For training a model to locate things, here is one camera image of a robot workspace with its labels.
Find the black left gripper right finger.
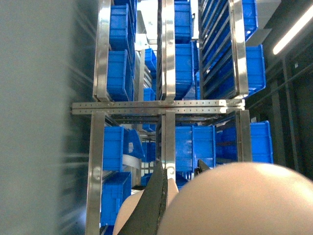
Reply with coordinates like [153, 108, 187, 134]
[194, 159, 211, 177]

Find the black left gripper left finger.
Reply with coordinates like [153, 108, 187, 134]
[118, 161, 168, 235]

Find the beige plastic dustpan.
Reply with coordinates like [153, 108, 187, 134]
[113, 162, 313, 235]

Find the steel shelf rack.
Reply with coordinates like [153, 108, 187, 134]
[72, 0, 252, 235]

